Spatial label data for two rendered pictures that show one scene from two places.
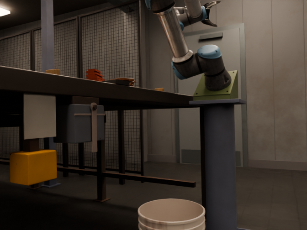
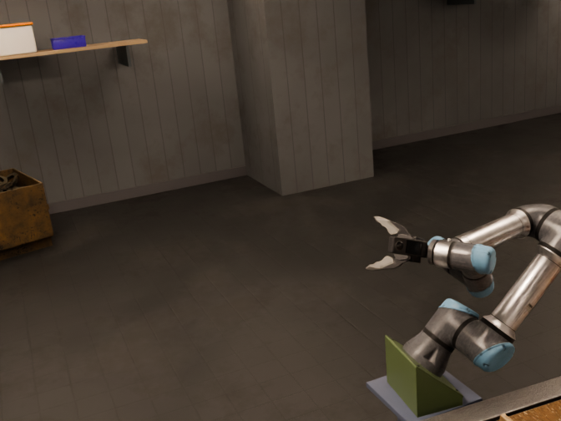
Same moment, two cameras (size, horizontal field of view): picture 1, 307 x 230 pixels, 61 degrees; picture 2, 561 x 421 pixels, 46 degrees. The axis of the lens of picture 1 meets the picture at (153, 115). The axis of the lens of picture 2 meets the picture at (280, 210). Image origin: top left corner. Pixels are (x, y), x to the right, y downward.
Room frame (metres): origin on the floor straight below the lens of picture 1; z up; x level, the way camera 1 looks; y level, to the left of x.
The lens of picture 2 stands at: (3.19, 0.60, 2.15)
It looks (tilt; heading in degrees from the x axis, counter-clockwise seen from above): 18 degrees down; 222
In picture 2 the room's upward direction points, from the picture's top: 6 degrees counter-clockwise
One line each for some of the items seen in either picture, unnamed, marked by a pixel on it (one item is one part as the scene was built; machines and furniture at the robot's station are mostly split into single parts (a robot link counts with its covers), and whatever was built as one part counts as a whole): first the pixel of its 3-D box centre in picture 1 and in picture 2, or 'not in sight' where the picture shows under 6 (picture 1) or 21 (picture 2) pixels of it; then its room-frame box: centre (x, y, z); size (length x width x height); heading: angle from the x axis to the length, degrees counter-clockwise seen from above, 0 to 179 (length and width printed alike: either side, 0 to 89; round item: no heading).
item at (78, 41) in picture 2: not in sight; (68, 42); (-0.64, -5.57, 1.85); 0.33 x 0.23 x 0.11; 154
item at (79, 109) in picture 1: (81, 124); not in sight; (0.87, 0.24, 0.77); 0.14 x 0.11 x 0.18; 150
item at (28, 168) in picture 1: (33, 137); not in sight; (0.71, 0.33, 0.74); 0.09 x 0.08 x 0.24; 150
